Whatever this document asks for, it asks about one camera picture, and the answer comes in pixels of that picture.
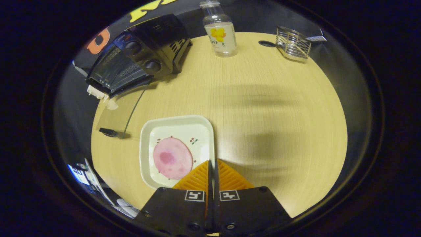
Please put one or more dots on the pink ham slice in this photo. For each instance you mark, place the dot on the pink ham slice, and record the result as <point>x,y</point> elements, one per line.
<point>172,158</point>

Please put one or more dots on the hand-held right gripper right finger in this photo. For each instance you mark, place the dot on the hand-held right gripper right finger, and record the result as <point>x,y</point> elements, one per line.
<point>250,210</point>

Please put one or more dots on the computer monitor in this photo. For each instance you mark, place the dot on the computer monitor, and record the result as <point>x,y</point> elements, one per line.
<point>79,174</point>

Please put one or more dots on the white square plate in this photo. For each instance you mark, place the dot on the white square plate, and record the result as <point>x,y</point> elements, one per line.
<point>177,128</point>

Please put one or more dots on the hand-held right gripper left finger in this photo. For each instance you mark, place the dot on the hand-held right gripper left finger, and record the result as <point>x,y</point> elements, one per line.
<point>177,210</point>

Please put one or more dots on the clear glass bottle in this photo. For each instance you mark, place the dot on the clear glass bottle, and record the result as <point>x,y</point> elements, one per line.
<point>220,36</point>

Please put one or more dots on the black electric oven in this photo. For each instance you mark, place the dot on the black electric oven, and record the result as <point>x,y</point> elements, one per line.
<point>158,33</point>

